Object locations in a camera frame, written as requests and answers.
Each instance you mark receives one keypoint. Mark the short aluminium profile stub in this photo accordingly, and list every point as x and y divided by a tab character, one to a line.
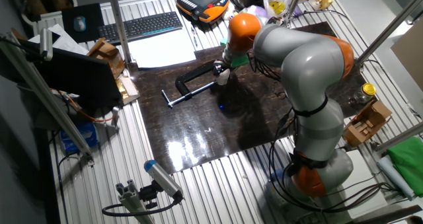
132	201

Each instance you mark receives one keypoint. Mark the translucent white plastic lid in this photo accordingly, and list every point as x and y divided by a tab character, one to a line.
224	73

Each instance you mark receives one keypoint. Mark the gold shiny ornament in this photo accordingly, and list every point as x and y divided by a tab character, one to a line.
320	1

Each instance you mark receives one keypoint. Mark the black mouse pad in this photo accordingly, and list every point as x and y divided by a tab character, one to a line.
92	16

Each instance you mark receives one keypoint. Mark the dark marble pattern mat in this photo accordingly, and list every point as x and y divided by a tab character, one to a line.
185	125

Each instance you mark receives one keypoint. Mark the loose white paper stack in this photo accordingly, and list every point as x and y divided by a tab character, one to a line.
66	42

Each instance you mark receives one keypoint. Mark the pale blue rolled sheet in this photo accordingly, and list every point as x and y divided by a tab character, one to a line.
395	176

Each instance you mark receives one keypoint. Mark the green cloth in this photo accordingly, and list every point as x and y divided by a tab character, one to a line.
408	164

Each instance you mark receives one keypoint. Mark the white egg shaped object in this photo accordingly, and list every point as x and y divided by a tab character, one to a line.
228	15

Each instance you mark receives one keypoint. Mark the green wrist mount plate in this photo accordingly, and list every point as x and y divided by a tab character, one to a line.
241	61

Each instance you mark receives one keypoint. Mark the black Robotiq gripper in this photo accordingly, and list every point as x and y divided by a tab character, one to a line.
223	66

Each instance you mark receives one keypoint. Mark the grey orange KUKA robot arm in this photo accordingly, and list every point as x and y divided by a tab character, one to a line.
310	68

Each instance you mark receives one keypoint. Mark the open cardboard box wooden blocks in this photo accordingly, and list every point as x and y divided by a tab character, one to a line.
367	123

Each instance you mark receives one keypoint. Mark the brown cardboard sheet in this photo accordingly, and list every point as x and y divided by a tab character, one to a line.
409	52

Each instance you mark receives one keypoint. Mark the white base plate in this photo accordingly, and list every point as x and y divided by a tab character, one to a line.
367	171

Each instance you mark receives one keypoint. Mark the clear bag yellow toy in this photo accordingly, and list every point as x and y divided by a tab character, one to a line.
277	5

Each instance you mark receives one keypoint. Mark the small brown cardboard box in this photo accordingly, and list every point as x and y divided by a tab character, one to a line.
107	53

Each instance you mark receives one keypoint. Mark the aluminium profile post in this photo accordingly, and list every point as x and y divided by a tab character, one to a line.
294	2
390	27
398	138
117	22

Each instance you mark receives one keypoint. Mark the clear jar with white powder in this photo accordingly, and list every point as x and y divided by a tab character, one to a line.
222	81

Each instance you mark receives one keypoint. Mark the large white paper sheet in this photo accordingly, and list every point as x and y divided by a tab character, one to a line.
162	50

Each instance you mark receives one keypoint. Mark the long aluminium profile beam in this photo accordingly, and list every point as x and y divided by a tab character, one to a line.
43	92

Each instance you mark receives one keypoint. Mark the black computer keyboard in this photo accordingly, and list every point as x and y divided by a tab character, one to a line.
142	26

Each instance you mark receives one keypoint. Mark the grey blue computer mouse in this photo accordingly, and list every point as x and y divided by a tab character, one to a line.
79	23

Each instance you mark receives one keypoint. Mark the silver camera blue end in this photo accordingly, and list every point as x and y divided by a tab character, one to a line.
162	177

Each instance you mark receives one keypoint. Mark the dark pen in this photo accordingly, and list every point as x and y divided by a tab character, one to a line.
194	36

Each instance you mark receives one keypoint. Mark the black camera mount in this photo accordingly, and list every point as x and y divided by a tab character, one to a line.
148	194

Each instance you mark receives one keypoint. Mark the glass jar yellow lid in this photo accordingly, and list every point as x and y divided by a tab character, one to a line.
365	92

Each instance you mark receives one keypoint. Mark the black metal C-clamp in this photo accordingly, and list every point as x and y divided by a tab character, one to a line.
180	85

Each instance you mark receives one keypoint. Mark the silver camera on beam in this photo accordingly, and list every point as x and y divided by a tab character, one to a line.
46	44

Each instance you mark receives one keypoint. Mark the blue plastic packet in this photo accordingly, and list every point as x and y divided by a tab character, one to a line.
79	138

